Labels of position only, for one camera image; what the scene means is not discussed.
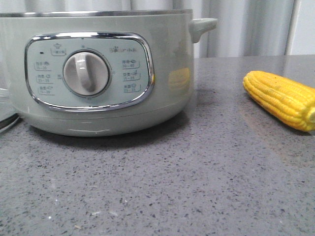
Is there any yellow corn cob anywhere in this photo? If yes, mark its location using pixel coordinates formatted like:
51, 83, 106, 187
243, 71, 315, 132

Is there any glass pot lid with knob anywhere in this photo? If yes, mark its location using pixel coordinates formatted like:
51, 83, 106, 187
0, 50, 20, 134

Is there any pale green electric cooking pot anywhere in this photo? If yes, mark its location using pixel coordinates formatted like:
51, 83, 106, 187
0, 9, 218, 137

